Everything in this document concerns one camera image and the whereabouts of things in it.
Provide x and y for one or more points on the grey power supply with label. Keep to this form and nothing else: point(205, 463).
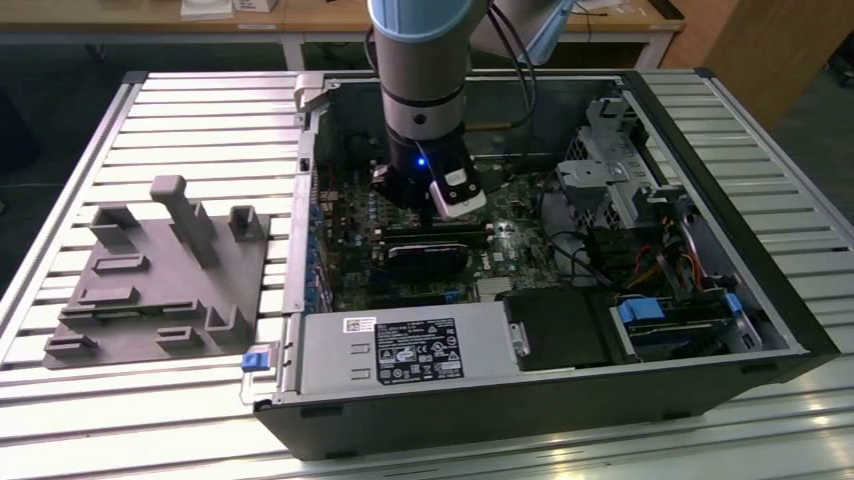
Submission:
point(333, 360)

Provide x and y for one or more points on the green motherboard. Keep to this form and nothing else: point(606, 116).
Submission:
point(516, 250)

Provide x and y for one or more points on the black PC case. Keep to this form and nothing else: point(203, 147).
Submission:
point(467, 430)

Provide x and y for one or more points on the black RAM slot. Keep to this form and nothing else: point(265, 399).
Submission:
point(460, 228)
point(460, 238)
point(460, 233)
point(476, 243)

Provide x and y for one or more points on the silver chipset heatsink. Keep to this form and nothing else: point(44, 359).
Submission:
point(495, 290)

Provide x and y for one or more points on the grey parts rack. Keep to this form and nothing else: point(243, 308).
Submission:
point(153, 280)

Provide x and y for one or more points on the black graphics card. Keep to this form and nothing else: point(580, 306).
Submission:
point(427, 262)

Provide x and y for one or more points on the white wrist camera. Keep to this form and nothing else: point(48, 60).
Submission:
point(456, 192)

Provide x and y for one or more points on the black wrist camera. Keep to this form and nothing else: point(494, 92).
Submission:
point(380, 176)

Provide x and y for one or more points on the white box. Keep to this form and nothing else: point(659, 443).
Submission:
point(207, 10)
point(256, 5)

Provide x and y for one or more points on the metal drive cage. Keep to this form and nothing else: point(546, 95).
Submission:
point(587, 175)

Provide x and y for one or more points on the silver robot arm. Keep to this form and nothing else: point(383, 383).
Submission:
point(420, 75)

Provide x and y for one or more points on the wooden cabinet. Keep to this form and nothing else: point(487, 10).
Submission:
point(767, 50)

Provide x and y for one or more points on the blue plastic latch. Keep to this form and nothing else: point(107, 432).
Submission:
point(255, 362)

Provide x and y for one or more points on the black plastic shroud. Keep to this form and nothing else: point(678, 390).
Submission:
point(560, 330)

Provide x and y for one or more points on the hard disk in blue carrier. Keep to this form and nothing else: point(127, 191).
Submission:
point(640, 315)

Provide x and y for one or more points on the wooden desk with white legs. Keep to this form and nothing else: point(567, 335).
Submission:
point(133, 25)

